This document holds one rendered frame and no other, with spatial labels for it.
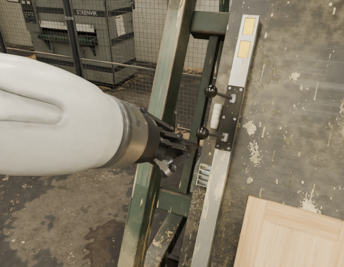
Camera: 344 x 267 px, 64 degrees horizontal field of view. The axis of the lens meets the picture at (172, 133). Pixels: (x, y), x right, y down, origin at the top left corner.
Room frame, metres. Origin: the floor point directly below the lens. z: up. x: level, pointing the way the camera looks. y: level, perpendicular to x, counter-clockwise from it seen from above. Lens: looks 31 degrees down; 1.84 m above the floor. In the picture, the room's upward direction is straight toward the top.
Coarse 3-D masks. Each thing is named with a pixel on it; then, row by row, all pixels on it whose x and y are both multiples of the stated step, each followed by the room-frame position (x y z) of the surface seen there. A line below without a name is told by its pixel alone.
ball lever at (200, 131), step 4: (200, 128) 0.66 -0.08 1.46; (204, 128) 0.65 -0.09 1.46; (196, 132) 0.65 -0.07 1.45; (200, 132) 0.64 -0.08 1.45; (204, 132) 0.64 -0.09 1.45; (208, 132) 0.65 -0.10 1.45; (196, 136) 0.65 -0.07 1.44; (200, 136) 0.64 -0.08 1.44; (204, 136) 0.64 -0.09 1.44; (212, 136) 0.68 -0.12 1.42; (216, 136) 0.68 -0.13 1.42; (220, 136) 0.69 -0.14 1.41; (224, 136) 0.70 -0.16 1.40; (228, 136) 0.70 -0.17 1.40; (224, 140) 0.70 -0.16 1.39
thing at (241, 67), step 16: (256, 16) 0.89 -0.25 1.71; (240, 32) 0.88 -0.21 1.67; (256, 32) 0.87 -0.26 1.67; (240, 64) 0.83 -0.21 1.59; (240, 80) 0.80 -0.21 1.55; (240, 112) 0.78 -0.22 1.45; (224, 160) 0.68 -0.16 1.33; (224, 176) 0.65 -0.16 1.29; (208, 192) 0.64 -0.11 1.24; (208, 208) 0.61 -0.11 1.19; (208, 224) 0.59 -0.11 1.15; (208, 240) 0.56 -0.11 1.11; (208, 256) 0.53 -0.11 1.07
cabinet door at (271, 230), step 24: (264, 216) 0.58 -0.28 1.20; (288, 216) 0.56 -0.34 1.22; (312, 216) 0.55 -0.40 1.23; (240, 240) 0.55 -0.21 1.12; (264, 240) 0.54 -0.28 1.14; (288, 240) 0.52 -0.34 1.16; (312, 240) 0.51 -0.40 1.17; (336, 240) 0.50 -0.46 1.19; (240, 264) 0.51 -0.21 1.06; (264, 264) 0.50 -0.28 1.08; (288, 264) 0.49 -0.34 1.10; (312, 264) 0.47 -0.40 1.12; (336, 264) 0.46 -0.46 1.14
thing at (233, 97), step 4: (212, 84) 0.72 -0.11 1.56; (204, 88) 0.72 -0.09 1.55; (208, 88) 0.70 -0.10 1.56; (212, 88) 0.70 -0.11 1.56; (216, 88) 0.71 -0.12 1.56; (204, 92) 0.71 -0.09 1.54; (208, 92) 0.70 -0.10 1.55; (212, 92) 0.70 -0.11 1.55; (216, 92) 0.70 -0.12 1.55; (208, 96) 0.70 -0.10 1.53; (212, 96) 0.70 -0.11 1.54; (224, 96) 0.74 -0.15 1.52; (228, 96) 0.75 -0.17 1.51; (232, 96) 0.76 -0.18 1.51; (236, 96) 0.76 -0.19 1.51; (232, 100) 0.75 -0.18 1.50; (236, 100) 0.76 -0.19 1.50
